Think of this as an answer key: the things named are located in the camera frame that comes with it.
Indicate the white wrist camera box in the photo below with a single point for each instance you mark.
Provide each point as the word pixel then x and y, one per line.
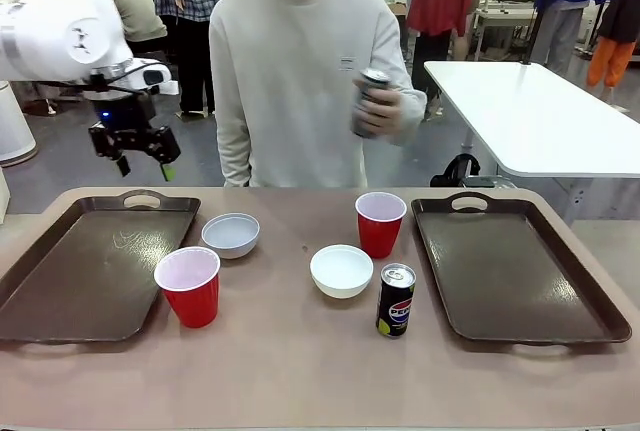
pixel 152 76

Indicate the white round bowl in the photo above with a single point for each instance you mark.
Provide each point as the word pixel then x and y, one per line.
pixel 231 238
pixel 341 273

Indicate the background workbench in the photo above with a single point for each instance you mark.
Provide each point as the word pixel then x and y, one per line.
pixel 500 13

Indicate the white box edge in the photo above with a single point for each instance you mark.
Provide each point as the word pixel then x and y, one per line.
pixel 3 196

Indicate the person's right forearm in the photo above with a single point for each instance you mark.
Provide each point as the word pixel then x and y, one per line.
pixel 234 151

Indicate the person in cream sweater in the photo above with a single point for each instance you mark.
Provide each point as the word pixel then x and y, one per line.
pixel 300 76

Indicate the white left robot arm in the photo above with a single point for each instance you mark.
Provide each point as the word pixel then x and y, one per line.
pixel 50 26

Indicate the black Pepsi can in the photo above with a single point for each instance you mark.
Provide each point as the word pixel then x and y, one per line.
pixel 395 306

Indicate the person's left hand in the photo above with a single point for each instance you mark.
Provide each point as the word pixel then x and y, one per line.
pixel 385 116

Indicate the black soda can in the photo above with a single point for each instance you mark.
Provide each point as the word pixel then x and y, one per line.
pixel 372 83

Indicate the person's left forearm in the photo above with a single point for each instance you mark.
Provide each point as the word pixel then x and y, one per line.
pixel 412 106

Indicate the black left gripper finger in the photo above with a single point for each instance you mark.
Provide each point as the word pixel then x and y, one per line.
pixel 110 143
pixel 162 146

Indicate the white cylindrical appliance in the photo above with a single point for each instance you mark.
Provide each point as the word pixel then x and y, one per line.
pixel 15 126

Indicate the seated person in grey hoodie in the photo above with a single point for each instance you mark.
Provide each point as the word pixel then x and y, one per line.
pixel 137 13

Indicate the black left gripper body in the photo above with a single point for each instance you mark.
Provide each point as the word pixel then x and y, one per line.
pixel 125 111

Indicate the person in dark jacket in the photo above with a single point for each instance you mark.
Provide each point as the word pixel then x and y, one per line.
pixel 617 21

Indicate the black bag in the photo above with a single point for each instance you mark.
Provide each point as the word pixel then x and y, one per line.
pixel 457 171

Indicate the brown plastic serving tray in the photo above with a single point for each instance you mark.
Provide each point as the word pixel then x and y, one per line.
pixel 505 271
pixel 95 266

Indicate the red plastic cup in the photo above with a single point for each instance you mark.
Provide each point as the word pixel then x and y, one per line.
pixel 192 296
pixel 380 236

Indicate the white background table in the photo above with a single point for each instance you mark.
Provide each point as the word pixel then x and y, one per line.
pixel 540 116

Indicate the black slanted pole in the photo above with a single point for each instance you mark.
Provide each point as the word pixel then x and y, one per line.
pixel 537 11

